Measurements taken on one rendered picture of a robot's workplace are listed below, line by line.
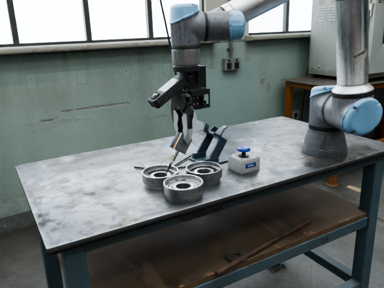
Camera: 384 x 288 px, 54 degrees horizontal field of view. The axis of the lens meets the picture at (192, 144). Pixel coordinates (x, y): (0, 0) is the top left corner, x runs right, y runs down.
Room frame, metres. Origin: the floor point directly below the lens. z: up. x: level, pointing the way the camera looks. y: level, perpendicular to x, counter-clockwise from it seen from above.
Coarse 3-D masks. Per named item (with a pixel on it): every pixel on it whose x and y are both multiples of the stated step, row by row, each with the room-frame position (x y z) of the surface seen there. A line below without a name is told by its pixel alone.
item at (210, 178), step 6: (198, 162) 1.07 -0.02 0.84; (204, 162) 1.07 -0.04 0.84; (210, 162) 1.07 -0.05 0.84; (186, 168) 1.02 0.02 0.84; (192, 168) 1.05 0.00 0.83; (198, 168) 1.05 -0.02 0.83; (204, 168) 1.04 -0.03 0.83; (216, 168) 1.04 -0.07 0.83; (192, 174) 0.98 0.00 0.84; (198, 174) 0.97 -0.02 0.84; (204, 174) 0.97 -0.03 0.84; (210, 174) 0.97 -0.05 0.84; (216, 174) 0.98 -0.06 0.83; (204, 180) 0.97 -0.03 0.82; (210, 180) 0.97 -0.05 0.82; (216, 180) 0.98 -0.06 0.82; (204, 186) 0.98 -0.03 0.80
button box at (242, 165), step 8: (240, 152) 1.13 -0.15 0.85; (248, 152) 1.13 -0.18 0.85; (232, 160) 1.09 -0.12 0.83; (240, 160) 1.06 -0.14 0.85; (248, 160) 1.06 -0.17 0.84; (256, 160) 1.08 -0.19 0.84; (232, 168) 1.09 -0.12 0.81; (240, 168) 1.06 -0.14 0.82; (248, 168) 1.06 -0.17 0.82; (256, 168) 1.08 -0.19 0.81
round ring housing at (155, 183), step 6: (150, 168) 1.04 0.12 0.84; (156, 168) 1.05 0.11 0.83; (162, 168) 1.05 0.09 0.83; (174, 168) 1.03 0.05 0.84; (144, 174) 1.01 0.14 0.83; (156, 174) 1.02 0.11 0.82; (162, 174) 1.02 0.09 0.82; (168, 174) 1.00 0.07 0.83; (174, 174) 0.97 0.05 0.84; (144, 180) 0.97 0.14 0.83; (150, 180) 0.96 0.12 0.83; (156, 180) 0.95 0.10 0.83; (162, 180) 0.95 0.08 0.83; (150, 186) 0.97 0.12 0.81; (156, 186) 0.95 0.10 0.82; (162, 186) 0.95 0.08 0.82
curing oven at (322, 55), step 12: (324, 0) 3.19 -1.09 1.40; (372, 0) 2.83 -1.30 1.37; (312, 12) 3.29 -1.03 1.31; (324, 12) 3.18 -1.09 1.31; (372, 12) 2.81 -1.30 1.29; (312, 24) 3.29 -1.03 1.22; (324, 24) 3.18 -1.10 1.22; (372, 24) 2.81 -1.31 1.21; (312, 36) 3.28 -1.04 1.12; (324, 36) 3.17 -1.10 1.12; (372, 36) 2.81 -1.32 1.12; (312, 48) 3.27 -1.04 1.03; (324, 48) 3.16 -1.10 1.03; (372, 48) 2.81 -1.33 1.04; (312, 60) 3.27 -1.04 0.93; (324, 60) 3.15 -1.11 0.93; (336, 60) 3.05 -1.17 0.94; (372, 60) 2.81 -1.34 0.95; (312, 72) 3.26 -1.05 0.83; (324, 72) 3.15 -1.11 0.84; (336, 72) 3.04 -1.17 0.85; (372, 72) 2.82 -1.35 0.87
